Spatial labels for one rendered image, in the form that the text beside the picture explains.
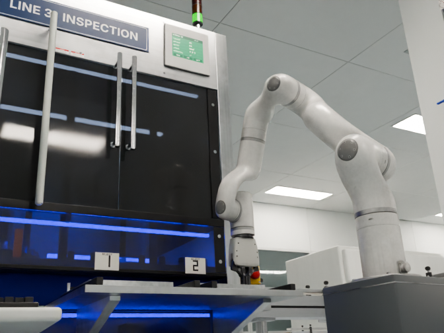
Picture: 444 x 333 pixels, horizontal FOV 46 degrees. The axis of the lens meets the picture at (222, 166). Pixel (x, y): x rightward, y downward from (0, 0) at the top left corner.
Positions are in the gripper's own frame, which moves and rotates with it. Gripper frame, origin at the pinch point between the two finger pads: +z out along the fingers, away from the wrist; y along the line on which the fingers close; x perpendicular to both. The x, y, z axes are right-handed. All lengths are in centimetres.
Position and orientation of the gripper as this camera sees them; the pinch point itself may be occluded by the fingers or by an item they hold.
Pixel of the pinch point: (245, 282)
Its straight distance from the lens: 179.8
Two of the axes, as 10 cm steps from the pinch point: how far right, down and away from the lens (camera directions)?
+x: 4.9, -3.3, -8.1
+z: 0.5, 9.3, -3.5
